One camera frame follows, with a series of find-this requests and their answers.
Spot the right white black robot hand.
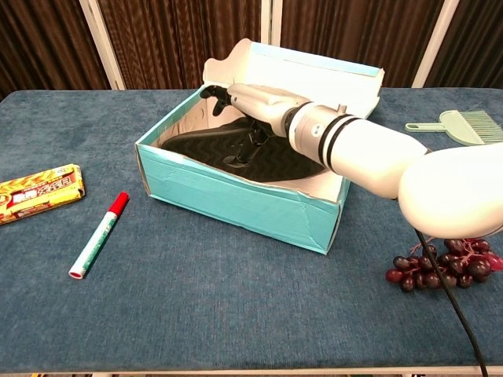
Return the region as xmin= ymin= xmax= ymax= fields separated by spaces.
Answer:
xmin=199 ymin=82 xmax=315 ymax=158

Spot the black shoe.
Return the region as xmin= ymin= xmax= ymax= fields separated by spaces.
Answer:
xmin=160 ymin=119 xmax=327 ymax=184

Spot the teal cardboard shoe box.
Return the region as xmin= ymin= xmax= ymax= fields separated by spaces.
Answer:
xmin=135 ymin=38 xmax=385 ymax=257

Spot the pale green hand brush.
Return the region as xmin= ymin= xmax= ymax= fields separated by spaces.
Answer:
xmin=405 ymin=109 xmax=503 ymax=147

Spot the yellow red snack package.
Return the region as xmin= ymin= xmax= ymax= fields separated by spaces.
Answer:
xmin=0 ymin=163 xmax=87 ymax=226

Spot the brown curtain partition panel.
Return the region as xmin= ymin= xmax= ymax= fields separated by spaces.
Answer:
xmin=412 ymin=0 xmax=503 ymax=90
xmin=0 ymin=0 xmax=111 ymax=99
xmin=84 ymin=0 xmax=272 ymax=90
xmin=273 ymin=0 xmax=453 ymax=90

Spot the red-capped white marker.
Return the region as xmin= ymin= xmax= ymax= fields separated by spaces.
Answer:
xmin=68 ymin=191 xmax=130 ymax=280

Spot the blue table mat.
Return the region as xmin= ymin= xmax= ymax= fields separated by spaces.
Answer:
xmin=0 ymin=86 xmax=503 ymax=374

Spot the dark red grape bunch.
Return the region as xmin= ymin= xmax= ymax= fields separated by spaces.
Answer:
xmin=385 ymin=237 xmax=503 ymax=292

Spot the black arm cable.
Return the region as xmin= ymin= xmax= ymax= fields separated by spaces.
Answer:
xmin=414 ymin=226 xmax=491 ymax=377

